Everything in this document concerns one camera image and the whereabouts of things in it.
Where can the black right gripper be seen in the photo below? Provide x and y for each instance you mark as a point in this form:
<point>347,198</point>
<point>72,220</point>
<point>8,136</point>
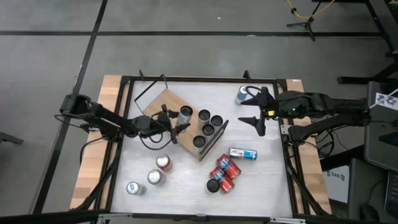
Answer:
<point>272,107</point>

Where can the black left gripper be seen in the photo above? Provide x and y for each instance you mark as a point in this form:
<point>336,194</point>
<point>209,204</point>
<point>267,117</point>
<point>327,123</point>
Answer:
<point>146,124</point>

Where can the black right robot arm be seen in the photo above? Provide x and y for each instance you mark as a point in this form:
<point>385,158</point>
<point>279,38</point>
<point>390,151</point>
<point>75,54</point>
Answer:
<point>326,105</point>

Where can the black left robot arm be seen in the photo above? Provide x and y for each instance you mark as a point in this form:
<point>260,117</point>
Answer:
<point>105,116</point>

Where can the silver-topped beverage can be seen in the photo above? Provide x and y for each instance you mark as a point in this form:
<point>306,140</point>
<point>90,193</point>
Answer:
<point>154,176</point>

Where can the black-topped beverage can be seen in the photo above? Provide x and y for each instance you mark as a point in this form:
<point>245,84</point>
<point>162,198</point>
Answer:
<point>213,185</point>

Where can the light blue silver energy can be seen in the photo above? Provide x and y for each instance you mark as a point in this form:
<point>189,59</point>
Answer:
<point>241,96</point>

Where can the red Fanta strawberry can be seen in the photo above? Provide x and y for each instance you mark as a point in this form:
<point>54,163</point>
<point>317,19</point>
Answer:
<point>163,161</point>
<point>230,166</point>
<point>225,183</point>

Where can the silver blue red energy can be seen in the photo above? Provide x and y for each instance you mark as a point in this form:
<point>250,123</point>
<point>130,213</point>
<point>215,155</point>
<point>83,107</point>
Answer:
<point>242,153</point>

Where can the silver blue slim can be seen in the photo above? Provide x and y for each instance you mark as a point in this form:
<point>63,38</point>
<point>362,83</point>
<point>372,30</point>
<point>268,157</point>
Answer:
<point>133,188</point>

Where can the black tripod stand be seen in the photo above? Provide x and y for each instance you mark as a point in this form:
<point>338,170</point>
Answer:
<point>308,25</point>

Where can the white box with print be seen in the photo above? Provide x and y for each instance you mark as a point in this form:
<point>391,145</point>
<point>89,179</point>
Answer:
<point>335,186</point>

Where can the gray cabinet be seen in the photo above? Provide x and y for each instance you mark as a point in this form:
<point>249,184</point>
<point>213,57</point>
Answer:
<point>376,140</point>

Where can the white printed label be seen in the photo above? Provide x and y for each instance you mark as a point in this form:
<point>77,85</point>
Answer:
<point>387,101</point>

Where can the gray storage box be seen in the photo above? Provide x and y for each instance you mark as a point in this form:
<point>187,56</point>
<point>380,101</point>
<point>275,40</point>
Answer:
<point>367,193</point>

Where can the black chair leg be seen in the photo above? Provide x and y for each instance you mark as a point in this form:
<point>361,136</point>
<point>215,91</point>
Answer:
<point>9,137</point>

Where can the wooden shelf black metal frame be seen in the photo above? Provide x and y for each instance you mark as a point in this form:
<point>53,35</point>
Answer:
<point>161,102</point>

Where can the black metal table frame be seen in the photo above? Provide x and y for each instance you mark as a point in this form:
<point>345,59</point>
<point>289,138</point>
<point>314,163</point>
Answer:
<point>186,79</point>

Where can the black desk leg frame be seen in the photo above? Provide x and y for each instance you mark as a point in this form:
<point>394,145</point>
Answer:
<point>357,79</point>

